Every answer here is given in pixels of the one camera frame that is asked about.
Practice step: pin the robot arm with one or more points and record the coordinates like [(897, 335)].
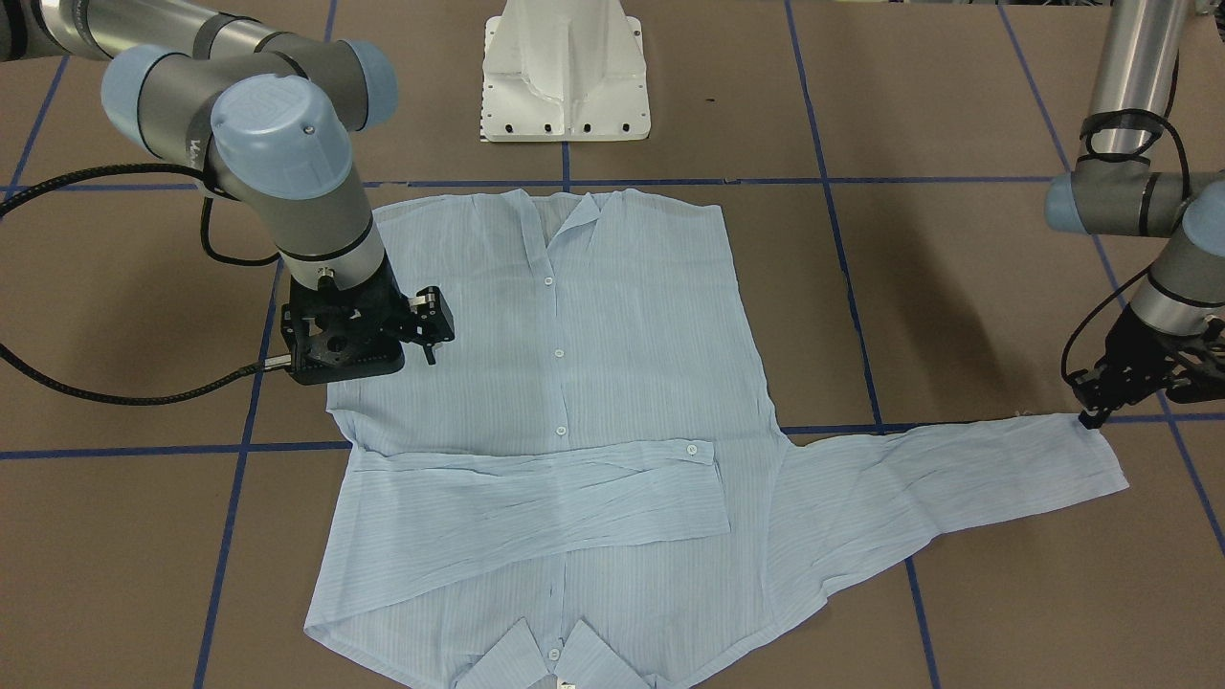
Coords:
[(263, 117), (1132, 178)]

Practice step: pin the light blue button shirt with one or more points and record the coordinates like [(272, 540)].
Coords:
[(590, 487)]

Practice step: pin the white camera mast base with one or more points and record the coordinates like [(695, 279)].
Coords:
[(564, 72)]

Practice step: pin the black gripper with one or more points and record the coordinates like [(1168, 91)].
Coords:
[(424, 320), (1135, 346)]

